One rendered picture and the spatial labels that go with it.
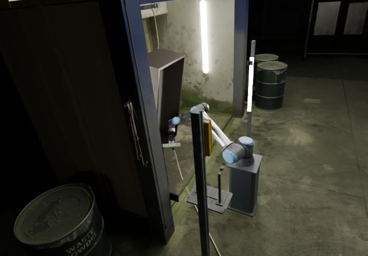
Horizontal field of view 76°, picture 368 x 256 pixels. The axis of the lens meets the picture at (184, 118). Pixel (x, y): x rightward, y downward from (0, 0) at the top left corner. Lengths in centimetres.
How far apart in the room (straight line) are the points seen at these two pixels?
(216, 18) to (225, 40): 39
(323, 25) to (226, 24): 504
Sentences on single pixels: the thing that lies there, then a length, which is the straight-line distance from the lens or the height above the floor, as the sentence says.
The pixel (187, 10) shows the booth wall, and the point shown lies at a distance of 456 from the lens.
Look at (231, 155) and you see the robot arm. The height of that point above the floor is 88.
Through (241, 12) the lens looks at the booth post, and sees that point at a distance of 422.
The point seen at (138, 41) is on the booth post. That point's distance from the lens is 166.
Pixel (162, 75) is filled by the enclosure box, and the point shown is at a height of 136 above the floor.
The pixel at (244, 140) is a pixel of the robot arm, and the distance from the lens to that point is 244.
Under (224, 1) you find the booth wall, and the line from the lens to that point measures 429.
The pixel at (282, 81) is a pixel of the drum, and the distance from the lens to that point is 497.
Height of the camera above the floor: 226
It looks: 28 degrees down
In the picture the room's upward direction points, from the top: 5 degrees counter-clockwise
